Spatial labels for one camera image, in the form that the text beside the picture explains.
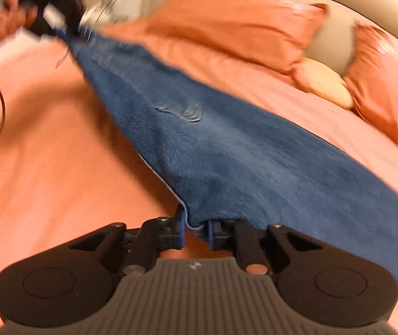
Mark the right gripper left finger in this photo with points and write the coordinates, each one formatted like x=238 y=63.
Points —
x=145 y=244

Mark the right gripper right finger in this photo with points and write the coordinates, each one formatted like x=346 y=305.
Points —
x=241 y=239

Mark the blue denim jeans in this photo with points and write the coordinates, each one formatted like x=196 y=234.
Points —
x=224 y=158

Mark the orange bed sheet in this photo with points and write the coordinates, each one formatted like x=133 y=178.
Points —
x=65 y=169

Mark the small yellow cushion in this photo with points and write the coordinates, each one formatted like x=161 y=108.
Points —
x=314 y=77

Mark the left orange pillow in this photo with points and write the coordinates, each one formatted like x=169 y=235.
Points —
x=271 y=33

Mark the orange pillow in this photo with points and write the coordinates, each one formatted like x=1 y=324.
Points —
x=271 y=33
x=372 y=79

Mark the right orange pillow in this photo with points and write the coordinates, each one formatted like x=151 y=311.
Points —
x=372 y=79

